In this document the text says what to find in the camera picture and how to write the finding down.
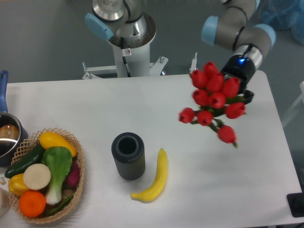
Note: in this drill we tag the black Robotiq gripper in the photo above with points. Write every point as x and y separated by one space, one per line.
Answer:
242 68

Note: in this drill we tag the red tulip bouquet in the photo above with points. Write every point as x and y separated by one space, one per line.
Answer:
216 96

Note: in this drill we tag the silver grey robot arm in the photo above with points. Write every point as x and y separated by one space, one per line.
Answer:
250 46

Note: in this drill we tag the dark grey ribbed vase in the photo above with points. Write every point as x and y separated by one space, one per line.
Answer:
129 155

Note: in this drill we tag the blue plastic bag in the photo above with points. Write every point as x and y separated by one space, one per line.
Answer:
284 15

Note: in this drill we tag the black device at table edge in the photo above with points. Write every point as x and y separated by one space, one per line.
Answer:
296 204

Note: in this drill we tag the yellow banana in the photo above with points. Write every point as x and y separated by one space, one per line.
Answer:
156 188

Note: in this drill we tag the purple sweet potato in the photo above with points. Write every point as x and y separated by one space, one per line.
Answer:
73 177

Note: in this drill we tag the green bok choy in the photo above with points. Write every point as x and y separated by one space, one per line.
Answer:
58 160

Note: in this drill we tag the yellow squash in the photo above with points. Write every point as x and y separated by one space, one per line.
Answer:
53 139

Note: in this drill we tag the dark green cucumber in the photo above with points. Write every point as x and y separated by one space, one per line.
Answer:
32 157

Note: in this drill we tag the woven wicker basket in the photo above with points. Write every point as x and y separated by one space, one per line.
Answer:
23 149

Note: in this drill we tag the green chili pepper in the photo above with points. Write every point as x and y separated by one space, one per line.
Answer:
59 207

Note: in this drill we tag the white round radish slice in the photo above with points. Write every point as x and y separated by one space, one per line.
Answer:
37 176

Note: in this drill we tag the orange fruit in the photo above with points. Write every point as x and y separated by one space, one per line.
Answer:
32 204

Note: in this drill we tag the yellow bell pepper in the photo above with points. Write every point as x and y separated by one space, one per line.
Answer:
17 185

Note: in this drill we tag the white garlic clove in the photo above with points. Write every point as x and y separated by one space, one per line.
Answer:
2 181

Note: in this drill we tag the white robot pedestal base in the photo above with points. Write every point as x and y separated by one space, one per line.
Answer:
129 30

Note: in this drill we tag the blue handled saucepan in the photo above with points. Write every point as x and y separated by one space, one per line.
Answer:
12 133

